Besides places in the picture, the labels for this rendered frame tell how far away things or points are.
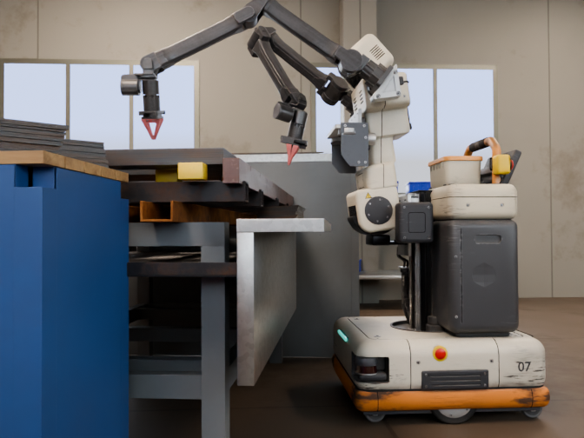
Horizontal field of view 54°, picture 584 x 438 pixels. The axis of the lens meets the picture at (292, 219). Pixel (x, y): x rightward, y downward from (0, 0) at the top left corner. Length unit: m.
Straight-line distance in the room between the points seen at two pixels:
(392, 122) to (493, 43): 3.92
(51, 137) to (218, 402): 0.76
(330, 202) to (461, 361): 1.24
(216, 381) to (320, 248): 1.58
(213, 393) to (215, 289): 0.26
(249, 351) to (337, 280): 1.67
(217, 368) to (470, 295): 0.96
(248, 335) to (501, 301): 1.05
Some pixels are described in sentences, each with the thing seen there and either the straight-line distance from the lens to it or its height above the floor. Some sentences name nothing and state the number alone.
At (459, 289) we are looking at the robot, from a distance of 2.06.
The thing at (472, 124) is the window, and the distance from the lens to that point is 5.78.
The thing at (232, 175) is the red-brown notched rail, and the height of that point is 0.78.
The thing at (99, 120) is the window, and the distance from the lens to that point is 5.58.
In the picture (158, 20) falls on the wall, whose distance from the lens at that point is 5.74.
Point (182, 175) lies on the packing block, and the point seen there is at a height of 0.78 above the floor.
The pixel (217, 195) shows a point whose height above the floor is 0.74.
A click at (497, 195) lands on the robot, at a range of 2.10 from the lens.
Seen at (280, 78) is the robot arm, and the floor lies 1.24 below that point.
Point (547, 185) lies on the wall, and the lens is 6.04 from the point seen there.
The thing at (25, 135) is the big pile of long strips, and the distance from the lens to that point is 1.14.
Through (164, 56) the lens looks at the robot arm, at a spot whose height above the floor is 1.25.
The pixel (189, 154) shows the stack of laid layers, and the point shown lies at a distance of 1.43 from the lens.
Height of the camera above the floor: 0.65
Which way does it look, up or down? 1 degrees up
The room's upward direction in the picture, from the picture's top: straight up
